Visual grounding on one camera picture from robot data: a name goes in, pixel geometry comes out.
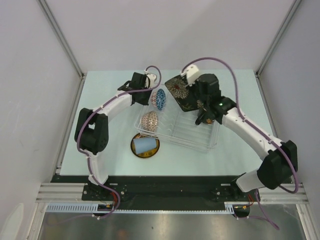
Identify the aluminium frame rail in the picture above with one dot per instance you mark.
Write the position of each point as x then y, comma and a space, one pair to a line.
72, 193

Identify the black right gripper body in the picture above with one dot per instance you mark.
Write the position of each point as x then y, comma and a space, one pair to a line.
201, 97

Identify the red lacquer cup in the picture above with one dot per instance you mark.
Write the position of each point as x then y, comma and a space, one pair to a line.
204, 119

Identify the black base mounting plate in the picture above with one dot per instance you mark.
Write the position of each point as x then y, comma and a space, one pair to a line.
176, 191

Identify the white slotted cable duct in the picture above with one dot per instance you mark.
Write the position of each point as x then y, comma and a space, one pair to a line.
103, 208

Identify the blue patterned bowl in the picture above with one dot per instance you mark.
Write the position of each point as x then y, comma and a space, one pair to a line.
159, 99

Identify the black floral square plate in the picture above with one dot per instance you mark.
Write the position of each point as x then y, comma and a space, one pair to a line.
183, 94

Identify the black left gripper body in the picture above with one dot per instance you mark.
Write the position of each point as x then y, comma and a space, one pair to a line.
145, 97

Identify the brown patterned bowl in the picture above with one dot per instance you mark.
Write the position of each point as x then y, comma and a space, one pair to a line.
149, 121

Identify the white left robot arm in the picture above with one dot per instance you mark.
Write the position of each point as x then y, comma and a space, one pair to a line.
92, 128

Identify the light blue plastic cup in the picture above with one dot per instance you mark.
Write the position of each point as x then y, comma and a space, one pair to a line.
144, 144

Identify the yellow round saucer plate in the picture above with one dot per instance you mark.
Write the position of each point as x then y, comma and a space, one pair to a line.
146, 154

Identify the white wire dish rack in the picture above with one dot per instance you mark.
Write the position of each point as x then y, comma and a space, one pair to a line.
178, 127

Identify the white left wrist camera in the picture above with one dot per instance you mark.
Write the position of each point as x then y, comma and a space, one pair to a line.
150, 81

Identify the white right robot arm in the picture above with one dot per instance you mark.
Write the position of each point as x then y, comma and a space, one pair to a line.
279, 158

